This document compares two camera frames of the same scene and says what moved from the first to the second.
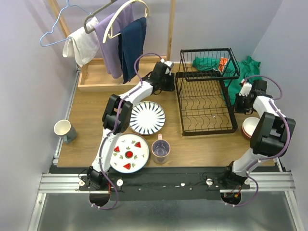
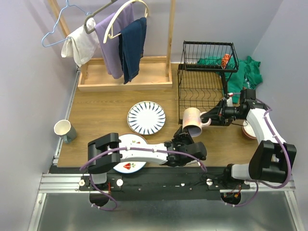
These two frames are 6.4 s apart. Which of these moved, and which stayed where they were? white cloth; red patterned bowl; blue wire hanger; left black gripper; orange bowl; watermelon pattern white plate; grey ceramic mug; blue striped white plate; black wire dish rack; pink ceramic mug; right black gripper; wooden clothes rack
Moved: right black gripper; black wire dish rack; pink ceramic mug; left black gripper
Stayed: red patterned bowl; grey ceramic mug; blue wire hanger; wooden clothes rack; orange bowl; watermelon pattern white plate; blue striped white plate; white cloth
